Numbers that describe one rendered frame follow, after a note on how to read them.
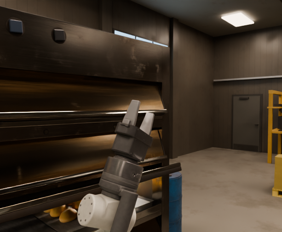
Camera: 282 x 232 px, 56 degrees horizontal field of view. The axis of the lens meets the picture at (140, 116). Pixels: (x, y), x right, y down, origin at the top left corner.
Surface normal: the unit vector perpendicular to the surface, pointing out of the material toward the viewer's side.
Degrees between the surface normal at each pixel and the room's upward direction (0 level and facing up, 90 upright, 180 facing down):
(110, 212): 88
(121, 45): 90
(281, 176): 90
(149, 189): 90
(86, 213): 66
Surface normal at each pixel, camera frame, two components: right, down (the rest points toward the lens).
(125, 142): -0.44, -0.35
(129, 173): 0.34, -0.12
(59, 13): 0.76, 0.03
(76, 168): 0.67, -0.32
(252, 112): -0.65, 0.03
